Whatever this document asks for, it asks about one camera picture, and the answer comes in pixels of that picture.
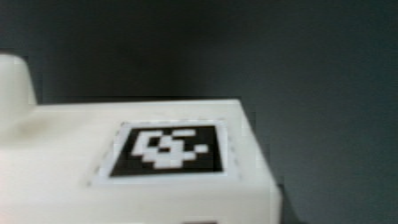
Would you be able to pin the white drawer box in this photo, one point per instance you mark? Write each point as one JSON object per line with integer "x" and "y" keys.
{"x": 129, "y": 163}

